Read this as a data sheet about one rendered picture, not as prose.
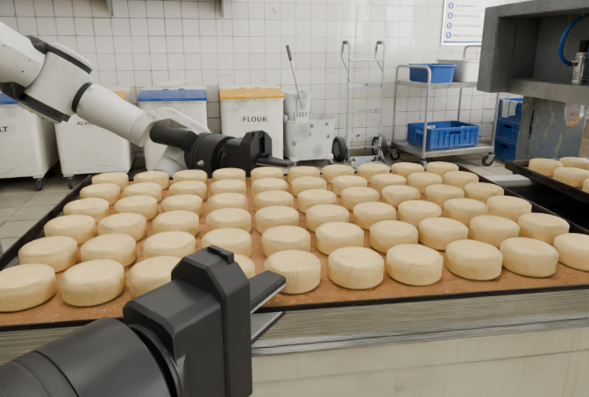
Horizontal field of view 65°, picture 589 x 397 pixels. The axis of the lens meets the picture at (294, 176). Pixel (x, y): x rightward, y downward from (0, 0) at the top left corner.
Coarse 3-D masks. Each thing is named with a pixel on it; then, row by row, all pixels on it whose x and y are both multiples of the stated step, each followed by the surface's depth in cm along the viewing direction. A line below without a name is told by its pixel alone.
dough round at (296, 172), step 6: (294, 168) 72; (300, 168) 72; (306, 168) 72; (312, 168) 72; (288, 174) 70; (294, 174) 69; (300, 174) 69; (306, 174) 69; (312, 174) 69; (318, 174) 70; (288, 180) 71
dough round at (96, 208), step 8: (80, 200) 57; (88, 200) 57; (96, 200) 57; (104, 200) 57; (64, 208) 55; (72, 208) 54; (80, 208) 54; (88, 208) 54; (96, 208) 55; (104, 208) 55; (96, 216) 55; (104, 216) 56
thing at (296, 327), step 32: (288, 320) 42; (320, 320) 42; (352, 320) 43; (384, 320) 43; (416, 320) 44; (448, 320) 44; (480, 320) 45; (512, 320) 46; (544, 320) 46; (0, 352) 39
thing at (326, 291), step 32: (288, 192) 67; (96, 224) 55; (256, 256) 46; (320, 256) 46; (384, 256) 46; (128, 288) 40; (320, 288) 40; (384, 288) 40; (416, 288) 40; (448, 288) 40; (480, 288) 40; (512, 288) 40; (0, 320) 36; (32, 320) 36; (64, 320) 36
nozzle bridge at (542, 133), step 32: (544, 0) 72; (576, 0) 66; (512, 32) 86; (544, 32) 85; (576, 32) 77; (480, 64) 91; (512, 64) 88; (544, 64) 85; (544, 96) 78; (576, 96) 71; (544, 128) 94; (576, 128) 95
